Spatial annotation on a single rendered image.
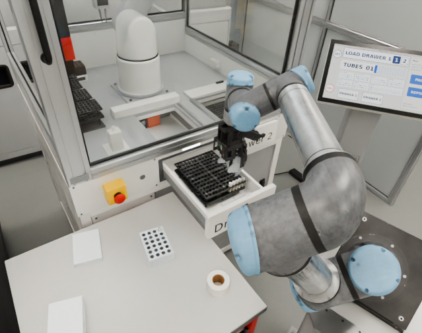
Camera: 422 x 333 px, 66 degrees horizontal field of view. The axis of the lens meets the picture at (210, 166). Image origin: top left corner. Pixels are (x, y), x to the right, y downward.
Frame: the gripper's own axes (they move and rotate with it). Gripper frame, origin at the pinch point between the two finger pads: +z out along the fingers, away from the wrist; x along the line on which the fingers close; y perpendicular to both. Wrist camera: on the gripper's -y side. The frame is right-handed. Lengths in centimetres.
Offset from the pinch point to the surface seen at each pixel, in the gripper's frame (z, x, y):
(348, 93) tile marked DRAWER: -3, -14, -80
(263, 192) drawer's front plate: 4.8, 10.8, -5.0
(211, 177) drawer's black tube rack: 8.0, -7.6, 3.8
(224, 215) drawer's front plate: 6.7, 10.8, 11.5
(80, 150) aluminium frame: -9, -23, 44
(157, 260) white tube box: 18.6, 7.2, 34.3
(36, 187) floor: 99, -146, 60
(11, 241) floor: 99, -103, 83
